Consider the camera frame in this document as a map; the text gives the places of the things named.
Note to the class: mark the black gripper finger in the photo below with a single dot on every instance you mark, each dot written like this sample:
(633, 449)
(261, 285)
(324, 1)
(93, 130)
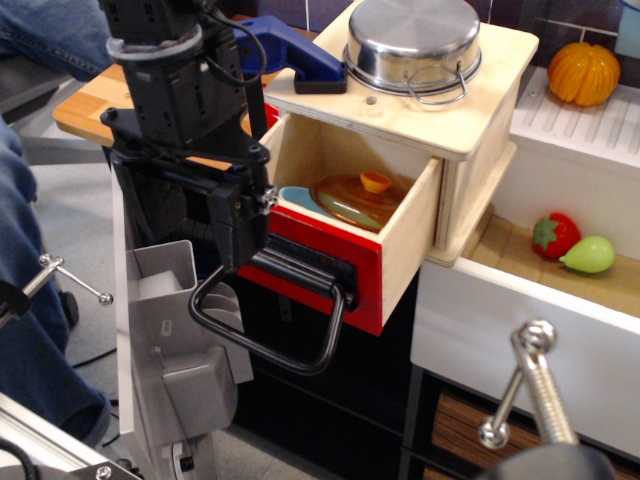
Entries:
(240, 218)

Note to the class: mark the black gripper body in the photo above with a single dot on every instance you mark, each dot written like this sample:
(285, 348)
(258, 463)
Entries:
(167, 190)

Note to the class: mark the red-fronted wooden drawer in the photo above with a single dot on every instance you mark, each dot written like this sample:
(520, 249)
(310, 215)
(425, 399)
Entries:
(321, 262)

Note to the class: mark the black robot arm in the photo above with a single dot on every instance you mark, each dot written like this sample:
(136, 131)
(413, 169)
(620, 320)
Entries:
(182, 67)

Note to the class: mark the light wooden box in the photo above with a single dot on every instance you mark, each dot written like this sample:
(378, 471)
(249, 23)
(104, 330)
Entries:
(448, 152)

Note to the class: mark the light blue plate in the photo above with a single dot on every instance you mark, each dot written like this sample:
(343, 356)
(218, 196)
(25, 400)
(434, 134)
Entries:
(301, 196)

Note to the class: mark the orange glass pot lid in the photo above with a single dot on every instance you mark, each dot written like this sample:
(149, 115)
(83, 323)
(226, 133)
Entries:
(366, 200)

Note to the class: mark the blue plastic clamp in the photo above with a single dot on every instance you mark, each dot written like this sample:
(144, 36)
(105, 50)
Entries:
(267, 45)

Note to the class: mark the wooden table board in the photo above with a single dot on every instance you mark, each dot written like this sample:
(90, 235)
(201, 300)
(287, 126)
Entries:
(80, 115)

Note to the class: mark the grey metal stand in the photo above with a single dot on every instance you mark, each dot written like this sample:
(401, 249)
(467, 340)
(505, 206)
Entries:
(177, 381)

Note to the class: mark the person's blue jeans leg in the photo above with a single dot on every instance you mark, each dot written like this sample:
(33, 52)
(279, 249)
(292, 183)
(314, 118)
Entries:
(69, 36)

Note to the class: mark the stainless steel pot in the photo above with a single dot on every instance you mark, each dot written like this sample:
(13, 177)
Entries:
(425, 49)

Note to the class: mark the red toy strawberry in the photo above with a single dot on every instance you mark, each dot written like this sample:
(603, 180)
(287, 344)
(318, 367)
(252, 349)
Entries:
(555, 234)

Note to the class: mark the metal clamp screw right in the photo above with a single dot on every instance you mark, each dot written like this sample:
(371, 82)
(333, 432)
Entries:
(531, 343)

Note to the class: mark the white toy sink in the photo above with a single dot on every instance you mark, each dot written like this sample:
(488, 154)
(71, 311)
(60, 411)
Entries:
(582, 162)

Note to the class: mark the green toy pear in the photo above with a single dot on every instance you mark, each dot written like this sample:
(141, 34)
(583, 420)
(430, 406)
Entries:
(593, 254)

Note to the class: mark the orange plastic pumpkin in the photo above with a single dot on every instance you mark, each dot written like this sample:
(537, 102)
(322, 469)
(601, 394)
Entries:
(583, 74)

